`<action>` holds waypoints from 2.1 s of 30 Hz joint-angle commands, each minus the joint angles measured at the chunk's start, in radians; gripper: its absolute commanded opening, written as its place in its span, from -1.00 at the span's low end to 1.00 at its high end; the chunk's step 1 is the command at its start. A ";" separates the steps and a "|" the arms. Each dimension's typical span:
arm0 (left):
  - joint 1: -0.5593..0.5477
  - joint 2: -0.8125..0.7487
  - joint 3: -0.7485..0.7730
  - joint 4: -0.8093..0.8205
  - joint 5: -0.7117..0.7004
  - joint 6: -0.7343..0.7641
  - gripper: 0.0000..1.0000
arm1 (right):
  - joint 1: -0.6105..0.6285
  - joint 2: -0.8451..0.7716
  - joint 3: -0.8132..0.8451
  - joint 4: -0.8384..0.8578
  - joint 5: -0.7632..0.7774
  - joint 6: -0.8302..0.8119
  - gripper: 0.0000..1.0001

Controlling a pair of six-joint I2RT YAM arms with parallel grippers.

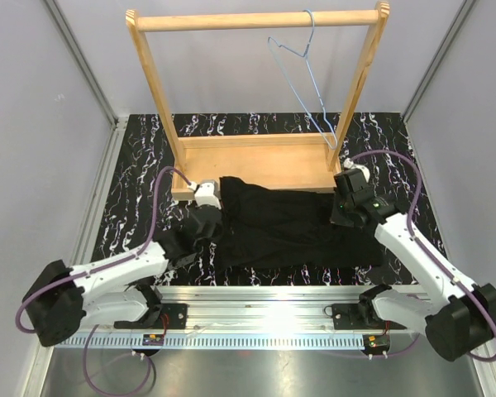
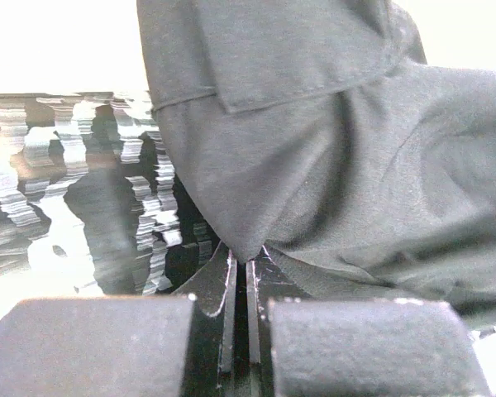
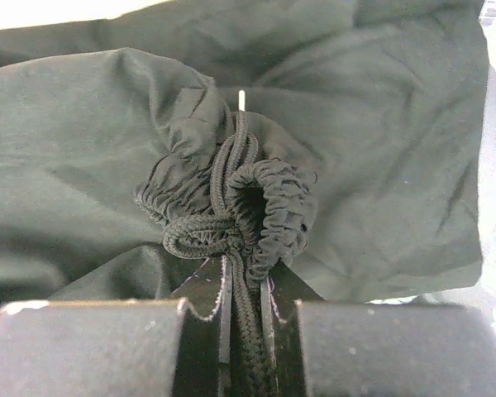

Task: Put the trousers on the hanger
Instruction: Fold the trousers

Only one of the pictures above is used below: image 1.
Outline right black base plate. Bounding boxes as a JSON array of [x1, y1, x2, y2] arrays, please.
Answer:
[[330, 303, 387, 331]]

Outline light blue wire hanger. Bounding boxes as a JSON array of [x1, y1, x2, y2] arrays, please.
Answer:
[[267, 9, 339, 150]]

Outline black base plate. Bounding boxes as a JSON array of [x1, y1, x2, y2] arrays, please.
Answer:
[[113, 303, 188, 330], [330, 303, 387, 331]]

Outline purple cable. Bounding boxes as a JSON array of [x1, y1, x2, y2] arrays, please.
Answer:
[[15, 165, 193, 394], [351, 149, 496, 363]]

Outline black trousers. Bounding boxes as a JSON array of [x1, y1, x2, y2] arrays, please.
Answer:
[[214, 176, 384, 271]]

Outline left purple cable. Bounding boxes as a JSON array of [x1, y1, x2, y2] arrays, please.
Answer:
[[15, 165, 193, 394]]

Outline aluminium frame post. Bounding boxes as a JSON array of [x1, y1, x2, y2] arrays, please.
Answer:
[[402, 0, 479, 123], [41, 0, 120, 129]]

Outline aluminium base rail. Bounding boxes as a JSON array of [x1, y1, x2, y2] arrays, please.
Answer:
[[78, 287, 488, 334]]

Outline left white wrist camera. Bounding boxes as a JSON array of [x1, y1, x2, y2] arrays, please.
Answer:
[[188, 179, 222, 209]]

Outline left aluminium frame post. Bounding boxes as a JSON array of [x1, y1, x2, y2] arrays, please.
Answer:
[[41, 0, 120, 129]]

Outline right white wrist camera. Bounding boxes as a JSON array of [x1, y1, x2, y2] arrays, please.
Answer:
[[343, 158, 370, 183]]

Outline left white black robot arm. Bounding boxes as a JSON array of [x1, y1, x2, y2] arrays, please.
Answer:
[[20, 204, 222, 347]]

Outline wooden clothes rack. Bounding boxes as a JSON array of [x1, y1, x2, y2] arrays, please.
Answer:
[[125, 1, 390, 200]]

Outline slotted grey cable duct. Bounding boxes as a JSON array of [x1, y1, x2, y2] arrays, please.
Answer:
[[61, 333, 392, 350]]

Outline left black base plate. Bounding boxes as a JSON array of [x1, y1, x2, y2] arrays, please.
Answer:
[[113, 303, 188, 330]]

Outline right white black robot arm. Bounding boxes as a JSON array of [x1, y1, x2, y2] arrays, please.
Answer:
[[331, 169, 496, 361]]

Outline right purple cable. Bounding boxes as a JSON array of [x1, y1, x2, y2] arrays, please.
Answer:
[[351, 149, 496, 363]]

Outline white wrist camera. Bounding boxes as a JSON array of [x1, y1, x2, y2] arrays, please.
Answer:
[[343, 158, 370, 183], [188, 179, 222, 209]]

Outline right aluminium frame post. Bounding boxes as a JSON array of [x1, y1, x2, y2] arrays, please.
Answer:
[[402, 0, 479, 123]]

